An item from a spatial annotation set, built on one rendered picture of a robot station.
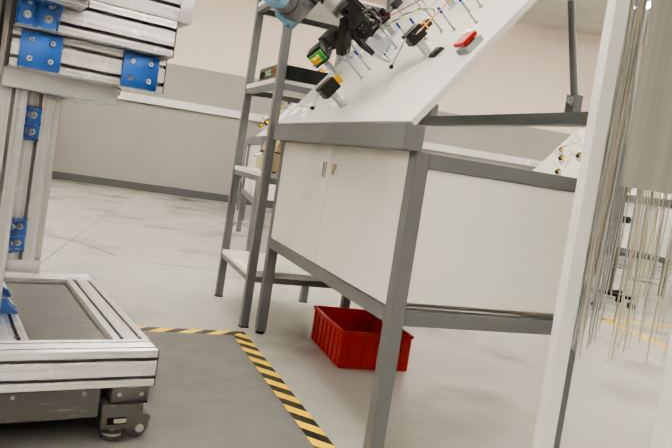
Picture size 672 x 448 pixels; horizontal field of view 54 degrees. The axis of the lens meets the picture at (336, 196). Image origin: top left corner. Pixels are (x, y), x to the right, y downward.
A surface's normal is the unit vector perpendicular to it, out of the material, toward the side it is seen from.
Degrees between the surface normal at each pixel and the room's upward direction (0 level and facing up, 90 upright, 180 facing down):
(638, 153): 90
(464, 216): 90
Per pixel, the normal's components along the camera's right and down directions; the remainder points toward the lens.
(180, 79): 0.20, 0.07
